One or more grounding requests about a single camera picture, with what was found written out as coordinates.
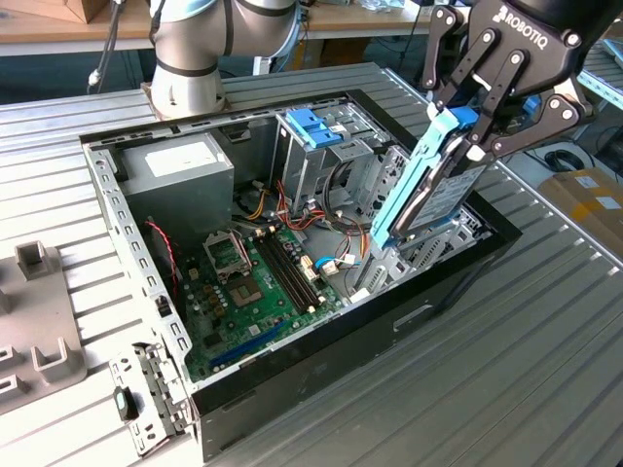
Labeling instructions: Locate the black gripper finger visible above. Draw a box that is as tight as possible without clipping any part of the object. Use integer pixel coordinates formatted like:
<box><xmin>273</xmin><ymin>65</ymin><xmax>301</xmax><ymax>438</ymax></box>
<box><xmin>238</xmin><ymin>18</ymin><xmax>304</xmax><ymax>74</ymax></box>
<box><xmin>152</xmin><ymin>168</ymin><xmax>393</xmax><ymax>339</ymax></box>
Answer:
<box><xmin>466</xmin><ymin>48</ymin><xmax>596</xmax><ymax>162</ymax></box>
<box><xmin>421</xmin><ymin>5</ymin><xmax>502</xmax><ymax>115</ymax></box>

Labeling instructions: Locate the hard disk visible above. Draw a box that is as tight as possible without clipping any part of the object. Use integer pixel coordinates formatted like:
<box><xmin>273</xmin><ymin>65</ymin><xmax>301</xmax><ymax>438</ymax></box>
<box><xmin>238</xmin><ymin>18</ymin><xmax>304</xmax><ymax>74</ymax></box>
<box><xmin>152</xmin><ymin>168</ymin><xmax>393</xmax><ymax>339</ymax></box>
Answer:
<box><xmin>368</xmin><ymin>104</ymin><xmax>489</xmax><ymax>253</ymax></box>

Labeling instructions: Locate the grey metal disk bay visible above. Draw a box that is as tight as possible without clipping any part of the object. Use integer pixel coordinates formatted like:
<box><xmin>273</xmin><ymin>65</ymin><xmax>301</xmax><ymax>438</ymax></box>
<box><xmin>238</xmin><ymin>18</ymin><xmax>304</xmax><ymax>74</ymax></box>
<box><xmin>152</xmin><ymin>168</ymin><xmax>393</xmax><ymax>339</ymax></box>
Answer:
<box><xmin>348</xmin><ymin>144</ymin><xmax>493</xmax><ymax>305</ymax></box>

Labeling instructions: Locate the grey metal slat shelf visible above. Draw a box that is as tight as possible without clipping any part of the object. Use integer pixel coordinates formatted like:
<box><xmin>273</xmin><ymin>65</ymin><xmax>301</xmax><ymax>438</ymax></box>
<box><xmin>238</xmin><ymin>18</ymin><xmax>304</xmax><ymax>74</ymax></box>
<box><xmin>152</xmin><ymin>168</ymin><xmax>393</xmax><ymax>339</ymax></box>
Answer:
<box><xmin>576</xmin><ymin>37</ymin><xmax>623</xmax><ymax>143</ymax></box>

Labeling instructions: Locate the wooden desk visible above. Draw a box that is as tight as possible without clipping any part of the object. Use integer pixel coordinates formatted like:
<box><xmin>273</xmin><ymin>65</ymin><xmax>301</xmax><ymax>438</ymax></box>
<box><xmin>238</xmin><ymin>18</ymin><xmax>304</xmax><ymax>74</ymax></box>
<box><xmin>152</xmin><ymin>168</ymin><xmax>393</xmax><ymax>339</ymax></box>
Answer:
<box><xmin>0</xmin><ymin>0</ymin><xmax>476</xmax><ymax>59</ymax></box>

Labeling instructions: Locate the cardboard box with yellow tape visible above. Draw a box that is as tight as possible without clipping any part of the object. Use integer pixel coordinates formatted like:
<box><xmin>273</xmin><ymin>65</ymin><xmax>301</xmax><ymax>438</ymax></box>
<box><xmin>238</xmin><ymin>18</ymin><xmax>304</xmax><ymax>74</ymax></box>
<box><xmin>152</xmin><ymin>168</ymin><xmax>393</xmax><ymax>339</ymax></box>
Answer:
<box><xmin>537</xmin><ymin>168</ymin><xmax>623</xmax><ymax>247</ymax></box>

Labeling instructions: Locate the blue plastic cage latch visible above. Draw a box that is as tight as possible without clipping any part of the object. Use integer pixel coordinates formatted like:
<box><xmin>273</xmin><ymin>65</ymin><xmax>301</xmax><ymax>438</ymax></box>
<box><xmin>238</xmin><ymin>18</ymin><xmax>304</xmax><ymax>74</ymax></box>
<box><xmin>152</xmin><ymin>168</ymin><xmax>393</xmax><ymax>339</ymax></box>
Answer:
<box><xmin>285</xmin><ymin>109</ymin><xmax>345</xmax><ymax>150</ymax></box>

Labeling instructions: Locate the grey metal drive cage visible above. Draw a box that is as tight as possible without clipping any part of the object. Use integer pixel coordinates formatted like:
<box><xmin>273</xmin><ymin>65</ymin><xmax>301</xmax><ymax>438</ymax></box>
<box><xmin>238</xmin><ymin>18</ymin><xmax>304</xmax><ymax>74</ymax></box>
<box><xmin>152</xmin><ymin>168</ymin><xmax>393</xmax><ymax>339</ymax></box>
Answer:
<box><xmin>270</xmin><ymin>102</ymin><xmax>408</xmax><ymax>220</ymax></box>

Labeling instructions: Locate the white board connector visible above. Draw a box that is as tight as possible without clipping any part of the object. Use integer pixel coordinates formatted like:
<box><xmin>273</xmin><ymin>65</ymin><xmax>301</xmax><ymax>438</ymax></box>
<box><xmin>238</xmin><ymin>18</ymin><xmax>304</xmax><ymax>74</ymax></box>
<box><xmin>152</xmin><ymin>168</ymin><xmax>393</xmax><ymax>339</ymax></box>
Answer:
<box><xmin>299</xmin><ymin>255</ymin><xmax>320</xmax><ymax>286</ymax></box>

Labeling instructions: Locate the black RAM slot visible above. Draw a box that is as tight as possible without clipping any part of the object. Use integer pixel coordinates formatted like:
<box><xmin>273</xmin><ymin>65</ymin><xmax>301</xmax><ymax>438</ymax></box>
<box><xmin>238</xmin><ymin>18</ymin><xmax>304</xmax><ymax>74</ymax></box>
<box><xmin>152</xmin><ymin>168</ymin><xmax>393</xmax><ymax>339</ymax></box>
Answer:
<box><xmin>269</xmin><ymin>233</ymin><xmax>319</xmax><ymax>308</ymax></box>
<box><xmin>261</xmin><ymin>234</ymin><xmax>312</xmax><ymax>311</ymax></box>
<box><xmin>275</xmin><ymin>232</ymin><xmax>326</xmax><ymax>305</ymax></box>
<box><xmin>254</xmin><ymin>235</ymin><xmax>306</xmax><ymax>314</ymax></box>

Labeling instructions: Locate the grey power supply unit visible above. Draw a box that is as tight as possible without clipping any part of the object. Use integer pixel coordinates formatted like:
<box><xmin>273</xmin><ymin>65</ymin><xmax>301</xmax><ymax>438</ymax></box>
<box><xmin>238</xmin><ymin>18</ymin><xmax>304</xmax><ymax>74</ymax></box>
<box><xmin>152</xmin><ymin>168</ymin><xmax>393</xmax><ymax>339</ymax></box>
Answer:
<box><xmin>119</xmin><ymin>131</ymin><xmax>236</xmax><ymax>244</ymax></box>

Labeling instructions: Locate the black open PC case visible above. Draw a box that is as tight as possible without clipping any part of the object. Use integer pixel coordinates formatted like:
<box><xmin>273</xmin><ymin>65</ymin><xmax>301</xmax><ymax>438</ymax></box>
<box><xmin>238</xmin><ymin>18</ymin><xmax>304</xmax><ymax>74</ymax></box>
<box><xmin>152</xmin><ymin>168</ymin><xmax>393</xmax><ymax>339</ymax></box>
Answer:
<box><xmin>79</xmin><ymin>89</ymin><xmax>523</xmax><ymax>463</ymax></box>

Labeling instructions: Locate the CPU socket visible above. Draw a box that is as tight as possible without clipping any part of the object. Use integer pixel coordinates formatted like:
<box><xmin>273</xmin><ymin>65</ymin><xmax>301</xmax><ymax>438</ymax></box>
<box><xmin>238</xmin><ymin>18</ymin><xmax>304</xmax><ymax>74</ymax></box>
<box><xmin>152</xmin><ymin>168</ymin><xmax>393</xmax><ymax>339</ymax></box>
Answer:
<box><xmin>228</xmin><ymin>274</ymin><xmax>267</xmax><ymax>308</ymax></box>

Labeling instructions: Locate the green motherboard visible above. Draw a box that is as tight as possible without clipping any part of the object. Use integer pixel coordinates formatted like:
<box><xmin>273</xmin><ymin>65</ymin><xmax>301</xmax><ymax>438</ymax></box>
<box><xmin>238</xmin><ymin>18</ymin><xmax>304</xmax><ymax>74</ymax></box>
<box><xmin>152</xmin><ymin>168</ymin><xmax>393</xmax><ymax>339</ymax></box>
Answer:
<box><xmin>177</xmin><ymin>226</ymin><xmax>345</xmax><ymax>384</ymax></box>

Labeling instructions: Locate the blue expansion slot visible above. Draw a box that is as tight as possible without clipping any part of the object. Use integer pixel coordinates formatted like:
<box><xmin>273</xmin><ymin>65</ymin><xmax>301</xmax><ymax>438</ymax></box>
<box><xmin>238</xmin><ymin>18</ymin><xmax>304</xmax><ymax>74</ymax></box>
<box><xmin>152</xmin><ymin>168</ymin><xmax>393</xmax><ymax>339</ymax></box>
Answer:
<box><xmin>208</xmin><ymin>318</ymin><xmax>287</xmax><ymax>370</ymax></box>

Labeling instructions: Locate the brown cardboard box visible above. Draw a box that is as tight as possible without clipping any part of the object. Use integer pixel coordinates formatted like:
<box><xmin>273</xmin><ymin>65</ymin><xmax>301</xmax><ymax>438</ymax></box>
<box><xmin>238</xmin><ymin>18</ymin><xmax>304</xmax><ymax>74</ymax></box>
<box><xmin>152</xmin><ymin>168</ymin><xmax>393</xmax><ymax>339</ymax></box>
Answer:
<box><xmin>23</xmin><ymin>0</ymin><xmax>106</xmax><ymax>24</ymax></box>

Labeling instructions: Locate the black case latch knob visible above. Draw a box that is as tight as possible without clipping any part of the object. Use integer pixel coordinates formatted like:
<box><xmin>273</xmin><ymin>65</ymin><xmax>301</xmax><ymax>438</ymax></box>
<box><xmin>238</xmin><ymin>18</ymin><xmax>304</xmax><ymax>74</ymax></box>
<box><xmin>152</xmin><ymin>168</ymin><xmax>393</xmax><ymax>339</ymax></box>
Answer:
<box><xmin>112</xmin><ymin>386</ymin><xmax>141</xmax><ymax>421</ymax></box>

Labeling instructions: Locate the grey parts rack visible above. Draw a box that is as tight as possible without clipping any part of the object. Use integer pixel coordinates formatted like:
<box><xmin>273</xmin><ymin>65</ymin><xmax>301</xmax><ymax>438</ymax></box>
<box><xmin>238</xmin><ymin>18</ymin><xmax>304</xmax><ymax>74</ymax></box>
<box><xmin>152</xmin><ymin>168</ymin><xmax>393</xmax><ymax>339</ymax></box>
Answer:
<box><xmin>0</xmin><ymin>240</ymin><xmax>89</xmax><ymax>415</ymax></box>

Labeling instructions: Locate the black cable coil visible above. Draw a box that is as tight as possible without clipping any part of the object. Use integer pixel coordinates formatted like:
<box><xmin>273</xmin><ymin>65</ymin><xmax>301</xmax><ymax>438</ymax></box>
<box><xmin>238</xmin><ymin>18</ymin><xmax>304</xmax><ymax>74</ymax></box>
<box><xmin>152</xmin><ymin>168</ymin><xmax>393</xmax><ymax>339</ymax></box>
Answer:
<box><xmin>543</xmin><ymin>149</ymin><xmax>588</xmax><ymax>172</ymax></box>

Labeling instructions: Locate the multicolour wire bundle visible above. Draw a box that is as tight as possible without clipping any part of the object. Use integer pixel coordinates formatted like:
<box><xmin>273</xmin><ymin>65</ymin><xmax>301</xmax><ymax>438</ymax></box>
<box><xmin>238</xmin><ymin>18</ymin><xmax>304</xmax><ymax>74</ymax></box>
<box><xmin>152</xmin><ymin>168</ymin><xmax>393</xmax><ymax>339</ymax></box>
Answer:
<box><xmin>232</xmin><ymin>178</ymin><xmax>374</xmax><ymax>268</ymax></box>

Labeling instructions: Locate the short blue board wire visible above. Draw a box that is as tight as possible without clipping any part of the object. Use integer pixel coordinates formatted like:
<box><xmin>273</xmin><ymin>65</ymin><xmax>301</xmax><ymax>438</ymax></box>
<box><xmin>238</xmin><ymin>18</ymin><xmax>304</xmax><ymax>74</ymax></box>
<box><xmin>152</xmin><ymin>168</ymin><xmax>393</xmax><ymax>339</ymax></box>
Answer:
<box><xmin>314</xmin><ymin>256</ymin><xmax>364</xmax><ymax>274</ymax></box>

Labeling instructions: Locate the metal socket cover frame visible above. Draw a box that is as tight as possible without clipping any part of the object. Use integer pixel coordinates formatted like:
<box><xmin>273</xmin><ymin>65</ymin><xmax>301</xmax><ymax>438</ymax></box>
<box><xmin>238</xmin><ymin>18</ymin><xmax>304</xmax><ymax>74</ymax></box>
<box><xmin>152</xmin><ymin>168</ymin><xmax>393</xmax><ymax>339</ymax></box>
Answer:
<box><xmin>202</xmin><ymin>232</ymin><xmax>254</xmax><ymax>284</ymax></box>

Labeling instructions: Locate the red black fan wire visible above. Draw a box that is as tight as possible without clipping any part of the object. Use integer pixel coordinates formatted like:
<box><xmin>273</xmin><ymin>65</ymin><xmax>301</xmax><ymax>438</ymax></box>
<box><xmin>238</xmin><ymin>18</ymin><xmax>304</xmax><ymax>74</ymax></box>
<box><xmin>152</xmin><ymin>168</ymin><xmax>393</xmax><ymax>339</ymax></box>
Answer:
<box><xmin>144</xmin><ymin>218</ymin><xmax>180</xmax><ymax>299</ymax></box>

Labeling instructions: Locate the metal expansion card bracket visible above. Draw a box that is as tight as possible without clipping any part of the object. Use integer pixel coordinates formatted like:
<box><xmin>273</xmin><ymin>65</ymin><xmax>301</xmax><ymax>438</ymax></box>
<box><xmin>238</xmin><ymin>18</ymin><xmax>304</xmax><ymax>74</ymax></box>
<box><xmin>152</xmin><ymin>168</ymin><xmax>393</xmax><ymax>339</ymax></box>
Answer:
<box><xmin>107</xmin><ymin>341</ymin><xmax>202</xmax><ymax>457</ymax></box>

